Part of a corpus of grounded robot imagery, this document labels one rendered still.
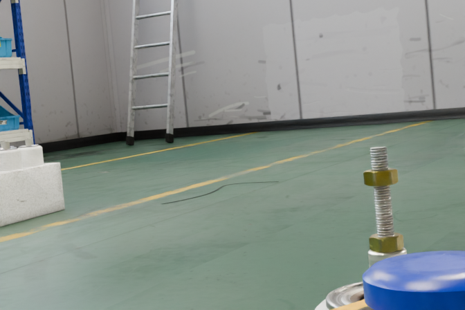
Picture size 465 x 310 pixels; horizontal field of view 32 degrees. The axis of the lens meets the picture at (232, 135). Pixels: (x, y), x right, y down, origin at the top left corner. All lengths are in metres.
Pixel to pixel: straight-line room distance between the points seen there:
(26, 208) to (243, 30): 4.80
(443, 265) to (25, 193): 2.79
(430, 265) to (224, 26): 7.41
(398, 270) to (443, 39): 6.63
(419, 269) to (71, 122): 7.61
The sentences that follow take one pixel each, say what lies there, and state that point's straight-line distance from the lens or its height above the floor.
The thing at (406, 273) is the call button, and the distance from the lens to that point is 0.21.
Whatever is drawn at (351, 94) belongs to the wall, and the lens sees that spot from 7.08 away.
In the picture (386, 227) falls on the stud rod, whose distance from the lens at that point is 0.48.
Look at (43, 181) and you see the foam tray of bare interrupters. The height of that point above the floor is 0.12.
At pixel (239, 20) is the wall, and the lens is 7.54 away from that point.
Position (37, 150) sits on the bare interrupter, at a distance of 3.08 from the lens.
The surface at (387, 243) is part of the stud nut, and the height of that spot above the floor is 0.29.
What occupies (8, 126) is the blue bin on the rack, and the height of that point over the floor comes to 0.28.
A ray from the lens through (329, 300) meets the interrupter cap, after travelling 0.48.
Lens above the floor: 0.38
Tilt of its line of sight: 3 degrees down
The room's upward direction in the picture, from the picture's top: 5 degrees counter-clockwise
